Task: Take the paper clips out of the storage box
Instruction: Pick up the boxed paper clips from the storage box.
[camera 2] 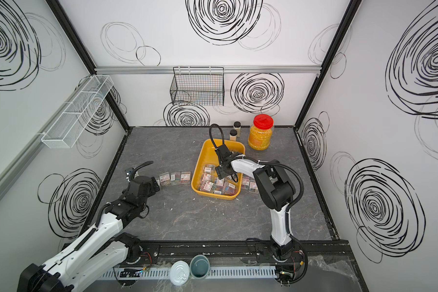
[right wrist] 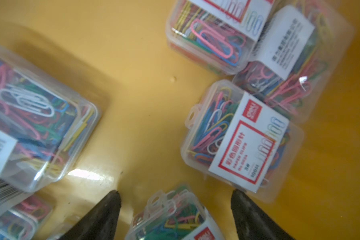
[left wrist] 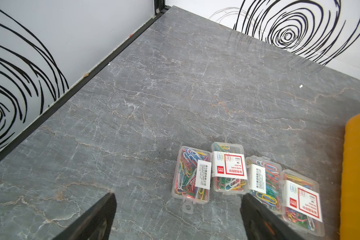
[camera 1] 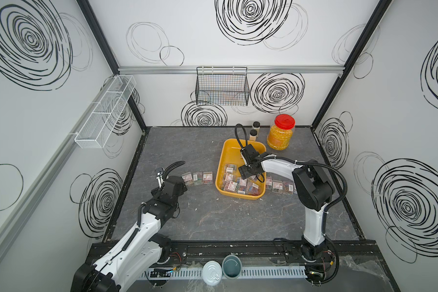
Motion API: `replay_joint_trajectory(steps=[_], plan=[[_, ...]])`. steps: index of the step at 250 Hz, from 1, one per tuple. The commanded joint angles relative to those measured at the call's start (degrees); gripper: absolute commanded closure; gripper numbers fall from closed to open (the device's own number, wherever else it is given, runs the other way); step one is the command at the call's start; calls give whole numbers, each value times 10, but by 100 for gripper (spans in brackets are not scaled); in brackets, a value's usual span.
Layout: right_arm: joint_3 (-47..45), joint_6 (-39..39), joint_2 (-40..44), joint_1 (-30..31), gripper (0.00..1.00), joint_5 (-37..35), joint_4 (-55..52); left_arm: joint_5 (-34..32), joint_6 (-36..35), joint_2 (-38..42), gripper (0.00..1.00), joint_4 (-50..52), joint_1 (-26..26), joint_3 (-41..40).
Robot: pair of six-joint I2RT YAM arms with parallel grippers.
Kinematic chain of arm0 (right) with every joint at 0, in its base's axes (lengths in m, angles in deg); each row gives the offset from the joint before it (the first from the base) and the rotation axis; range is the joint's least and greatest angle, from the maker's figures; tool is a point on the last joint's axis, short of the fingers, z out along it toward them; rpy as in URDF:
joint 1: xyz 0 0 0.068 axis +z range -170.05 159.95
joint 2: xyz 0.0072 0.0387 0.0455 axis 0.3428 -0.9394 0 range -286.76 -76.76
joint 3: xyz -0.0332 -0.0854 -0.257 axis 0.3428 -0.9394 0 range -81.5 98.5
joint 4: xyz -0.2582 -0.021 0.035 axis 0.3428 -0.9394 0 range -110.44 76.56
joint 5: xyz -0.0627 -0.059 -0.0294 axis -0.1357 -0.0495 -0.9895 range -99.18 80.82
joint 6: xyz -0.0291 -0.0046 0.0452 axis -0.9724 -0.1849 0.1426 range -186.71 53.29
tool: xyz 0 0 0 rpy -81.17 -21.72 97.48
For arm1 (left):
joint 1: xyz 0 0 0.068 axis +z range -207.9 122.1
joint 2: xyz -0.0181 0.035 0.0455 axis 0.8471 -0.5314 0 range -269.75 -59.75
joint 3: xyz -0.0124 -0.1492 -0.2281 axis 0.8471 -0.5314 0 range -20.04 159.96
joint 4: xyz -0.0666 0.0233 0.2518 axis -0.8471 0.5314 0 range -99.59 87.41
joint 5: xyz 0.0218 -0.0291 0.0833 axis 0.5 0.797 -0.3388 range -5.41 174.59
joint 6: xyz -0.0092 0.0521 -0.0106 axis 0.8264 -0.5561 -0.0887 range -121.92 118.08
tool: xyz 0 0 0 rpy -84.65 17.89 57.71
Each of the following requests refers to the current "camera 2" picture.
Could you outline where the yellow plastic tray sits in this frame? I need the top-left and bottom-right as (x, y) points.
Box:
(191, 139), (246, 200)

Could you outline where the paper clip box table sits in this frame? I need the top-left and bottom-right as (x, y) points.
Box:
(248, 180), (259, 193)
(180, 171), (191, 184)

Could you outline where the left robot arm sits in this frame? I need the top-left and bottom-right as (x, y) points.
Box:
(17, 176), (160, 292)

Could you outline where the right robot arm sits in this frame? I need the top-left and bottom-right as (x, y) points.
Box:
(215, 145), (304, 262)

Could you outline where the near spice bottle black cap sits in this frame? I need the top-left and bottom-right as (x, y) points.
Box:
(229, 129), (238, 141)

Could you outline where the spice bottle black cap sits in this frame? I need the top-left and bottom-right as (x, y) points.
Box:
(233, 121), (242, 137)
(229, 129), (238, 141)

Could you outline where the far spice bottle black cap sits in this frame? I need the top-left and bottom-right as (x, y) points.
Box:
(233, 121), (242, 137)

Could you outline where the red lid corn jar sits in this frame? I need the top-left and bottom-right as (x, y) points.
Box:
(248, 114), (274, 150)

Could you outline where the teal cup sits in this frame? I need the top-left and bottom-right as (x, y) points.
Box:
(190, 255), (211, 279)

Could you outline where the black corrugated cable right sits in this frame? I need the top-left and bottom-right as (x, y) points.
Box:
(209, 123), (305, 223)

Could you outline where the black wire basket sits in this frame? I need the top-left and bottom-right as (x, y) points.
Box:
(169, 66), (225, 106)

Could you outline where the white slotted cable duct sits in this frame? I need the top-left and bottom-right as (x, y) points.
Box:
(99, 266), (277, 281)

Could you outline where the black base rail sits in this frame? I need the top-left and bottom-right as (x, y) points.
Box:
(122, 237), (352, 265)

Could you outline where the white mesh wall shelf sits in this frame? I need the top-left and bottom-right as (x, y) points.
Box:
(41, 75), (113, 148)

